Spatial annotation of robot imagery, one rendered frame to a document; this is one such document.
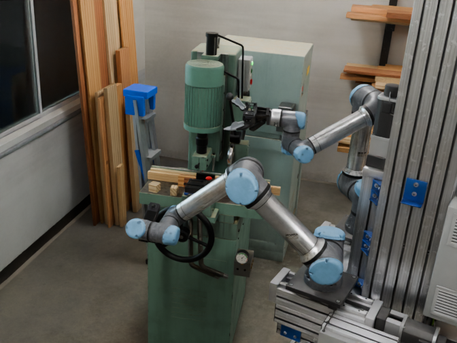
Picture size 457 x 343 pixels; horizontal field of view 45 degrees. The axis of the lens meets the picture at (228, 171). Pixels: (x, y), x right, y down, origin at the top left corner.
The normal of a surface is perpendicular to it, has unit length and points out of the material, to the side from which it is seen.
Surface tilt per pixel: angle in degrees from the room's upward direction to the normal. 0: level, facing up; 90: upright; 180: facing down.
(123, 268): 0
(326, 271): 95
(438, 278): 90
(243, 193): 85
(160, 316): 90
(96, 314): 0
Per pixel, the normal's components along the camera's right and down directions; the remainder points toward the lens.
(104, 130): 0.96, 0.11
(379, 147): -0.49, 0.33
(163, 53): -0.26, 0.37
